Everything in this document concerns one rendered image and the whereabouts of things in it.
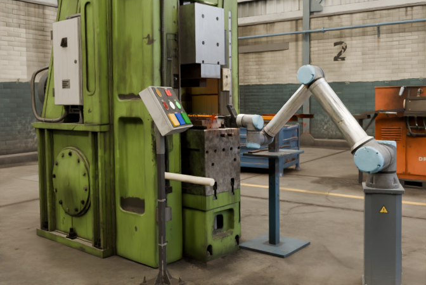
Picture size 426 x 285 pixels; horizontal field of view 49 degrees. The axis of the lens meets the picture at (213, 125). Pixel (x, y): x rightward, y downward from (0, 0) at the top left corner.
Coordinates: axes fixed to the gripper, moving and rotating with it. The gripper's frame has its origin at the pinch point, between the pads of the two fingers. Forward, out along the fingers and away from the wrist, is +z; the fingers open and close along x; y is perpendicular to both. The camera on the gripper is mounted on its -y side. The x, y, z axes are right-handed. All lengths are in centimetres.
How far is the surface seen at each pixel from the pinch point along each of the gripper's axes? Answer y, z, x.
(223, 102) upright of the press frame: -9.1, 17.1, 27.2
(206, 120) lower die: 2.8, 2.9, -7.9
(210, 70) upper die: -31.7, 3.8, -2.8
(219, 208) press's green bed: 64, -4, -1
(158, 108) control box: -8, -18, -71
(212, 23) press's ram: -64, 5, -1
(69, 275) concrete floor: 102, 49, -87
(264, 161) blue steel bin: 85, 180, 317
